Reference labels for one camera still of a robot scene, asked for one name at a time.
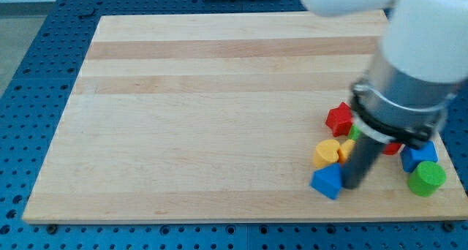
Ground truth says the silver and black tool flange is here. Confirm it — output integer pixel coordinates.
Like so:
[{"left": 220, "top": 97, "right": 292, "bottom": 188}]
[{"left": 349, "top": 50, "right": 464, "bottom": 150}]

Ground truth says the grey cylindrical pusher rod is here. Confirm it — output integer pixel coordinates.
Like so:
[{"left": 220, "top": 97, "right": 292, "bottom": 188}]
[{"left": 341, "top": 133, "right": 386, "bottom": 189}]

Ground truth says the yellow hexagon block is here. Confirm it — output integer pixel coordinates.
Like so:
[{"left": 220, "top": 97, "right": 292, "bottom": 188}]
[{"left": 338, "top": 139, "right": 356, "bottom": 164}]

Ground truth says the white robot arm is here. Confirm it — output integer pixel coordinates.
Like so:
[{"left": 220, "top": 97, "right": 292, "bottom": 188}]
[{"left": 301, "top": 0, "right": 467, "bottom": 189}]

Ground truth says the blue cube block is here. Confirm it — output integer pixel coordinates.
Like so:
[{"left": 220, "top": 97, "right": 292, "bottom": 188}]
[{"left": 400, "top": 141, "right": 438, "bottom": 173}]

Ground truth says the green block behind rod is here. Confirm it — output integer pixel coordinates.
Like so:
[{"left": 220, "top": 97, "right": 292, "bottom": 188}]
[{"left": 347, "top": 124, "right": 361, "bottom": 141}]

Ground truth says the red block behind rod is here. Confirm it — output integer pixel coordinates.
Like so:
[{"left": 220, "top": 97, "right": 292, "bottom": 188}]
[{"left": 382, "top": 143, "right": 402, "bottom": 155}]

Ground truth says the yellow heart block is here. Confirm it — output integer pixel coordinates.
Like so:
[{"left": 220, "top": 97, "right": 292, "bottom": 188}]
[{"left": 312, "top": 139, "right": 340, "bottom": 169}]

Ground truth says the blue triangular block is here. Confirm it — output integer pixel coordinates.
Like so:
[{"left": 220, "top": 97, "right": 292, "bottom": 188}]
[{"left": 310, "top": 163, "right": 342, "bottom": 200}]

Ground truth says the red star block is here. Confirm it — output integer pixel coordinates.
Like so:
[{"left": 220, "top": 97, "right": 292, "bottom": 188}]
[{"left": 325, "top": 102, "right": 352, "bottom": 137}]

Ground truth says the green cylinder block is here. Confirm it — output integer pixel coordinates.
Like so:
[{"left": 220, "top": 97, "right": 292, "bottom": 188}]
[{"left": 407, "top": 161, "right": 447, "bottom": 197}]

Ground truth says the wooden board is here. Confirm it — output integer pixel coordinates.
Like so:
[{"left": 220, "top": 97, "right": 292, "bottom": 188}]
[{"left": 23, "top": 10, "right": 467, "bottom": 224}]

